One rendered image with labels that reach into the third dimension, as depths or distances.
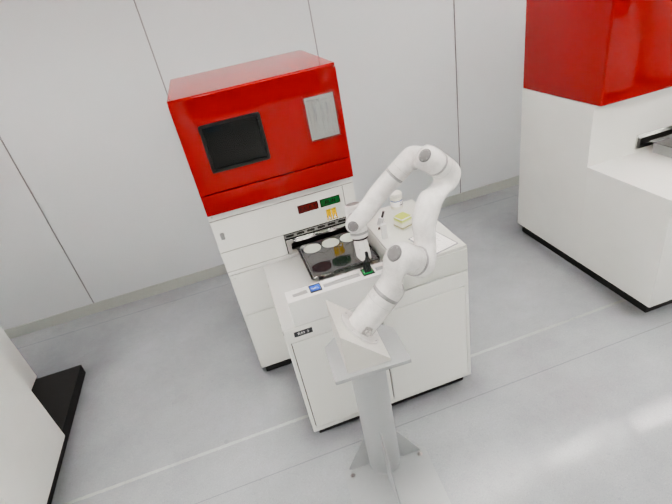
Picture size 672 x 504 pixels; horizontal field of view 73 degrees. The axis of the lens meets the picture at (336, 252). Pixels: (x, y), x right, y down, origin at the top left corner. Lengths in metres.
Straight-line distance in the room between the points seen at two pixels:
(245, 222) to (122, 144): 1.67
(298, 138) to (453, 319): 1.23
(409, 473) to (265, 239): 1.43
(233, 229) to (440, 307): 1.18
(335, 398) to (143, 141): 2.48
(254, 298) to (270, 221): 0.51
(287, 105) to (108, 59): 1.82
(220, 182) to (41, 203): 2.10
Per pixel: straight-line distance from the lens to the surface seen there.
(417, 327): 2.42
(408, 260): 1.72
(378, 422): 2.24
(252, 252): 2.63
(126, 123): 3.91
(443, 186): 1.87
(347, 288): 2.12
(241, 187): 2.41
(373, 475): 2.56
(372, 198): 1.97
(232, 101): 2.30
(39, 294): 4.61
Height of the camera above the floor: 2.17
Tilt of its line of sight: 31 degrees down
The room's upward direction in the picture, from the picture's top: 12 degrees counter-clockwise
